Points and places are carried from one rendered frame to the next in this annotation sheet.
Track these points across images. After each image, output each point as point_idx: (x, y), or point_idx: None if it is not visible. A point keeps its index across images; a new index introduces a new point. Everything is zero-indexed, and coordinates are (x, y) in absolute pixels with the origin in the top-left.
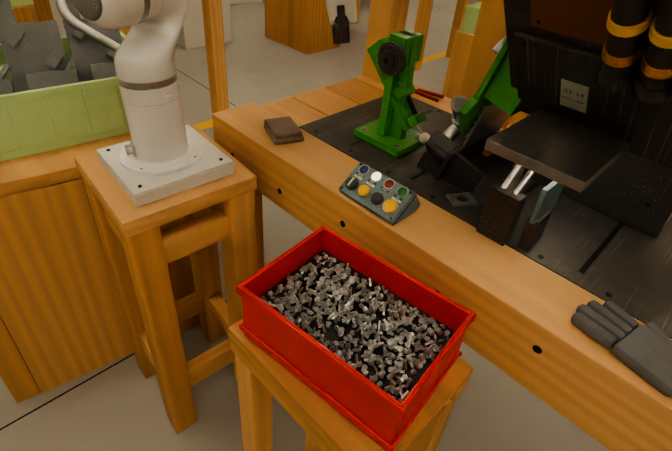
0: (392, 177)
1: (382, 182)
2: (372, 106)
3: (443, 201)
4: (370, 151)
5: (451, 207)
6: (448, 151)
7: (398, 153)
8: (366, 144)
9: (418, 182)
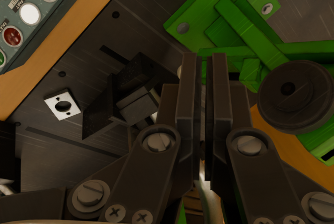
0: (100, 21)
1: (17, 24)
2: None
3: (53, 86)
4: None
5: (42, 94)
6: (122, 112)
7: (165, 30)
8: None
9: (95, 56)
